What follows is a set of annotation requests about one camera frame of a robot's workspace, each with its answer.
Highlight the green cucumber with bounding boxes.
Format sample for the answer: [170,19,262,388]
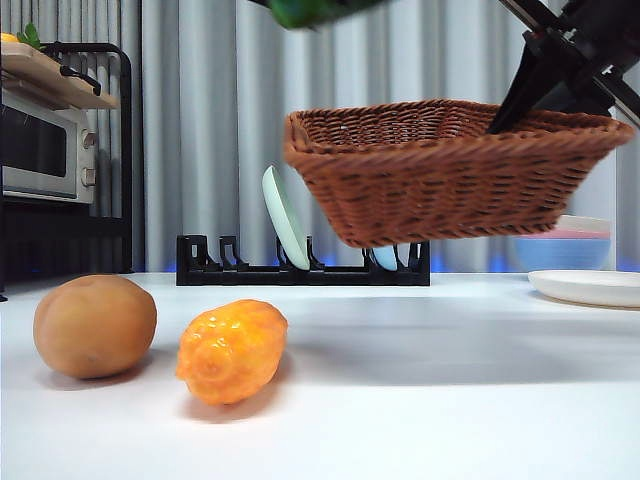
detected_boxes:
[268,0,382,32]

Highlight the brown wicker basket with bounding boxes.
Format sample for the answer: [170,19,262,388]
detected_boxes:
[283,98,636,249]

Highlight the orange-yellow corn cob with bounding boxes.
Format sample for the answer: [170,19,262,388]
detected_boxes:
[174,298,290,406]

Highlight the brown potato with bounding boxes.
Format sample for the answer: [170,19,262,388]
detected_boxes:
[33,274,158,380]

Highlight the cream bowl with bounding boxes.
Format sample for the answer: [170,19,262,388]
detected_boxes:
[555,214,612,234]

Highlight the grey curtain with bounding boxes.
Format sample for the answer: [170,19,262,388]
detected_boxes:
[0,0,640,275]

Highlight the pink bowl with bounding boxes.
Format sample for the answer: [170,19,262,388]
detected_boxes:
[553,229,612,241]

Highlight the blue bowl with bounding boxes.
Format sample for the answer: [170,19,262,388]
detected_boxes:
[514,237,612,274]

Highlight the white flat plate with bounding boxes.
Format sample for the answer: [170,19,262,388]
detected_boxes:
[528,269,640,308]

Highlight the black metal shelf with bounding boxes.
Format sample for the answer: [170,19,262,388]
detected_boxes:
[0,42,134,302]

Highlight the pale green plate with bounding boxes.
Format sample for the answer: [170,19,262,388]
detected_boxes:
[261,165,311,272]

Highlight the green leaves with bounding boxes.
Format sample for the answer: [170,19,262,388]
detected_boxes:
[15,22,44,51]

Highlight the pale blue plate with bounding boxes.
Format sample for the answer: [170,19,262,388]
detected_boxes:
[372,244,400,272]

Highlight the silver toaster oven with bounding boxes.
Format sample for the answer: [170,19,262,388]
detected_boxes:
[0,92,99,206]

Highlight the black dish rack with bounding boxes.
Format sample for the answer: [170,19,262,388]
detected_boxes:
[175,234,431,288]

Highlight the wooden board with black handle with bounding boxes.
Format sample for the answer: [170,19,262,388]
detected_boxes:
[0,42,121,110]

